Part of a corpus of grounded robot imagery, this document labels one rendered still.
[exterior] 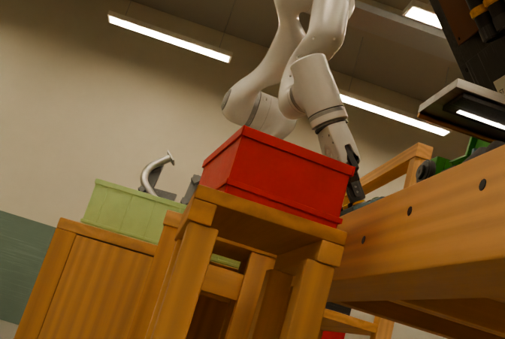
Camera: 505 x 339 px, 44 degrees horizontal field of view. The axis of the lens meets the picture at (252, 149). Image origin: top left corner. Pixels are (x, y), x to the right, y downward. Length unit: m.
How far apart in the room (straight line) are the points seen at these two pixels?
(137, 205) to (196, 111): 6.62
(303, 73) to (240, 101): 0.50
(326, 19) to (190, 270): 0.73
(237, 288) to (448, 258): 0.90
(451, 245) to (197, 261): 0.39
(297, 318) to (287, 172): 0.24
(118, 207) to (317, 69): 1.04
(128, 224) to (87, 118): 6.60
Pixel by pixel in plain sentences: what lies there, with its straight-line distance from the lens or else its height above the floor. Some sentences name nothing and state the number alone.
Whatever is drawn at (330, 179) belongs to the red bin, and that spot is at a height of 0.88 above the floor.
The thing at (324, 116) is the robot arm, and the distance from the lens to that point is 1.36.
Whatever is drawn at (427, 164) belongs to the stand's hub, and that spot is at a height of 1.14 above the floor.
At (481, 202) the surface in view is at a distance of 0.83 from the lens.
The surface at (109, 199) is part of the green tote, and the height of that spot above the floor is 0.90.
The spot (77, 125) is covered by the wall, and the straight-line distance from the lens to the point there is 8.71.
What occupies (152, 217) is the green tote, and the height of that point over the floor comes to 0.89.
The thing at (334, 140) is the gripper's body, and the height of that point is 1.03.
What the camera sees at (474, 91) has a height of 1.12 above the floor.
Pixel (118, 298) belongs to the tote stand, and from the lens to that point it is 2.04.
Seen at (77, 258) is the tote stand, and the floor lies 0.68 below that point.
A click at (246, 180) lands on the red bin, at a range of 1.04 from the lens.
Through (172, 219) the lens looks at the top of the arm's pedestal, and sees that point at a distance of 1.66.
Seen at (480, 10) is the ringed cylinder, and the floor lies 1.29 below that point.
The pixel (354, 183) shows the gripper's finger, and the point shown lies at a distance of 1.36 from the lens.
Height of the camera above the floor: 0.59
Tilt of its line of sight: 16 degrees up
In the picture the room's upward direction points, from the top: 17 degrees clockwise
